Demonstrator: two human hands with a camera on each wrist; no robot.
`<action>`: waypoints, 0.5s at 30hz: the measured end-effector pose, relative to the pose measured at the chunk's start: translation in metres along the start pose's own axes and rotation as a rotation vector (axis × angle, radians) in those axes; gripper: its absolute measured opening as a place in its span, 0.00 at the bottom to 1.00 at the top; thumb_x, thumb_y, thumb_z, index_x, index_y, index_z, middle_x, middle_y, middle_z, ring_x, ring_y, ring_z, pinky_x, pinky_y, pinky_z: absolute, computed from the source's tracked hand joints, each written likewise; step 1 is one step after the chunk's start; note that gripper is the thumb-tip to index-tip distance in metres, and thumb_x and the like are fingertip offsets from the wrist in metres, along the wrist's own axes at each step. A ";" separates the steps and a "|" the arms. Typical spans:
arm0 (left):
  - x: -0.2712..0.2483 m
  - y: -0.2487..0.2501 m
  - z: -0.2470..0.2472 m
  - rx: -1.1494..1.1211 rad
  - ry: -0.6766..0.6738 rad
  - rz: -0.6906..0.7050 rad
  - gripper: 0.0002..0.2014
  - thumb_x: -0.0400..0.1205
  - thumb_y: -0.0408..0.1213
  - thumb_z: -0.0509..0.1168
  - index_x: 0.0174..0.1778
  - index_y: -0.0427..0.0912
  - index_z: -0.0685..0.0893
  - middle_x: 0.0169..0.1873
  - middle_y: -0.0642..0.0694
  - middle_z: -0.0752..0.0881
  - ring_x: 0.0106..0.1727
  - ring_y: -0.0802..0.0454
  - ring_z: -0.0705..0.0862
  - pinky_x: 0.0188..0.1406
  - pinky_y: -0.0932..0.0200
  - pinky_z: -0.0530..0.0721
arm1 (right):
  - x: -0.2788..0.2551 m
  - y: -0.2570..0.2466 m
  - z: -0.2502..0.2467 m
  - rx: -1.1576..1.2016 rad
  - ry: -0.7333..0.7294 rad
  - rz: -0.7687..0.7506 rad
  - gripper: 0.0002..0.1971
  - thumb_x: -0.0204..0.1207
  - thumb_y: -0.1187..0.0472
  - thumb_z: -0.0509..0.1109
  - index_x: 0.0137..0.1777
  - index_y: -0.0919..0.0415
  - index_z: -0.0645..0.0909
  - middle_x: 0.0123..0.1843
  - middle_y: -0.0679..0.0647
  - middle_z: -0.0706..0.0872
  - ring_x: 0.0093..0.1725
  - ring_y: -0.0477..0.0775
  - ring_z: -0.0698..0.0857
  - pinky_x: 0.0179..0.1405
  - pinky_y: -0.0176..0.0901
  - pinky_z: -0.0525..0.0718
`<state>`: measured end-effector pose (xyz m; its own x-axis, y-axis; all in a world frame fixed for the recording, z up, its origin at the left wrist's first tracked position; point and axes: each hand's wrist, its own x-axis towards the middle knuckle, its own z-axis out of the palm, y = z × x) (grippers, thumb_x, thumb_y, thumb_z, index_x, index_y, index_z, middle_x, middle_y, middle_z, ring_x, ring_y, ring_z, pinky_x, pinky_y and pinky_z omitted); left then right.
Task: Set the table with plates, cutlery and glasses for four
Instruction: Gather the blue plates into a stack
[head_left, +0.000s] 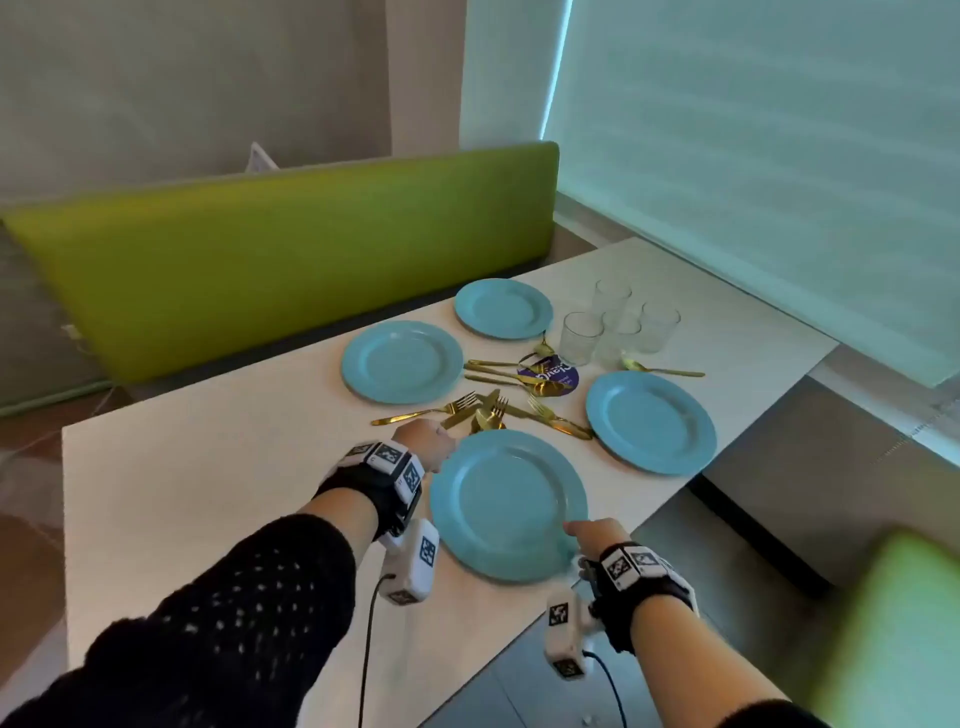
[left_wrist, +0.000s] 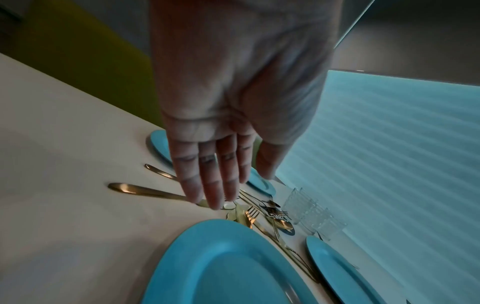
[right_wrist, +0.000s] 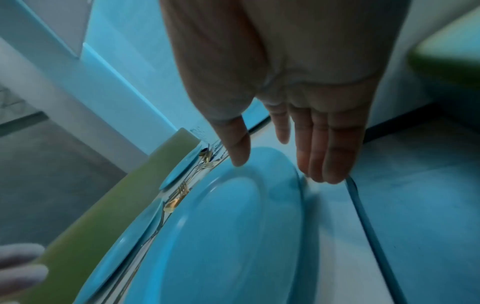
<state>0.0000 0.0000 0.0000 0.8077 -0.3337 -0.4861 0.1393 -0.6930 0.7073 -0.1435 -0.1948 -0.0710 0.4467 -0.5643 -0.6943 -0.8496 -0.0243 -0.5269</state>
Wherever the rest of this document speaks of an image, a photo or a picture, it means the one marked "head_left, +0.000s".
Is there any person's left hand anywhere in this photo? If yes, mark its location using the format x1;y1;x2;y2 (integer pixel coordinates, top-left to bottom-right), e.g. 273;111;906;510
393;418;459;475

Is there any person's right hand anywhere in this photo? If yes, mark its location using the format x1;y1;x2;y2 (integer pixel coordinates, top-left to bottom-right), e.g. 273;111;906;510
562;517;633;562

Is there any person's right forearm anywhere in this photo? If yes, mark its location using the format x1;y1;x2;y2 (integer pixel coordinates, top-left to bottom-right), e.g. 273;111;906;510
628;596;826;728

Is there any person's left forearm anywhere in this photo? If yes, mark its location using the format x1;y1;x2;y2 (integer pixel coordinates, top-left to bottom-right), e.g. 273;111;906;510
0;485;380;728

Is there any round purple sticker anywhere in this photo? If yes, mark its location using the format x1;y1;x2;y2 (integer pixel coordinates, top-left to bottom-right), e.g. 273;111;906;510
515;358;580;395

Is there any white table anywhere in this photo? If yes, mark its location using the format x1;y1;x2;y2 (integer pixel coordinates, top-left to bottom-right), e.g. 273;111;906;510
61;236;840;728

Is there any green upholstered bench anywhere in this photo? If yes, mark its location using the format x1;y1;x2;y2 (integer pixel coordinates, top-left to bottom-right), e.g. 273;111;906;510
0;140;561;418

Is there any green seat cushion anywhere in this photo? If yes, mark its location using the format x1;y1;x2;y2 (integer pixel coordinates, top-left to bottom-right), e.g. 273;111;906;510
809;524;960;728

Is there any pale window blind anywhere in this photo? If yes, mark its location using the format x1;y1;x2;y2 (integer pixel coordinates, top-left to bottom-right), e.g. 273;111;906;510
543;0;960;388

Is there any black wrist strap with markers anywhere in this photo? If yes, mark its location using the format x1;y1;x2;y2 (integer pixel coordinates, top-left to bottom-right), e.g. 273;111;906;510
581;541;700;654
314;440;427;541

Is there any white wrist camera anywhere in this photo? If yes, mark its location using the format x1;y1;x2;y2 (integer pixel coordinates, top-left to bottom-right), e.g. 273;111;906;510
377;517;440;606
545;588;601;680

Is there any black camera cable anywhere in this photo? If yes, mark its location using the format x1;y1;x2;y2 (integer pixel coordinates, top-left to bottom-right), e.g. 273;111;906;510
581;650;628;728
358;573;397;728

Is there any wire mesh panel green frame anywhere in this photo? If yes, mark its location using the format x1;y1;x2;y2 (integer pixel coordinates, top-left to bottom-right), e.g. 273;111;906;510
0;224;106;393

